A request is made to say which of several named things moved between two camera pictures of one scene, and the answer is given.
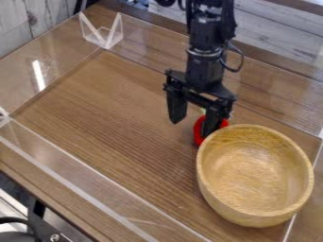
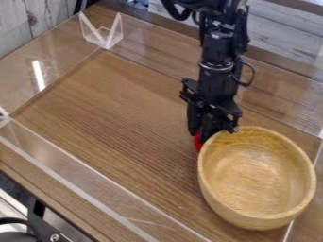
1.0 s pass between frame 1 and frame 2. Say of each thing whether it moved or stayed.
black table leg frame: stayed
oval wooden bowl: stayed
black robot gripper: moved
